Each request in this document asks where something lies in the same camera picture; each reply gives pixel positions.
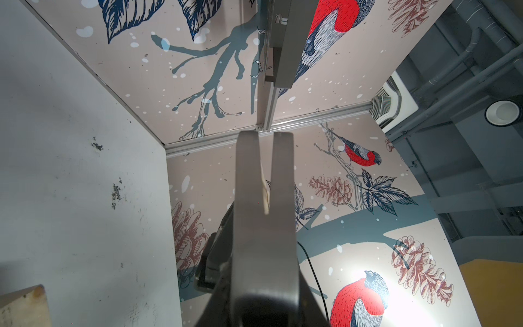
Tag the wooden handle claw hammer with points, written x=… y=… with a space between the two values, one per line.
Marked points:
x=250 y=267

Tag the pale wooden block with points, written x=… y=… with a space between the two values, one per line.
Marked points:
x=27 y=307

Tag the round ceiling lamp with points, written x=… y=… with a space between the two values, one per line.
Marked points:
x=503 y=113

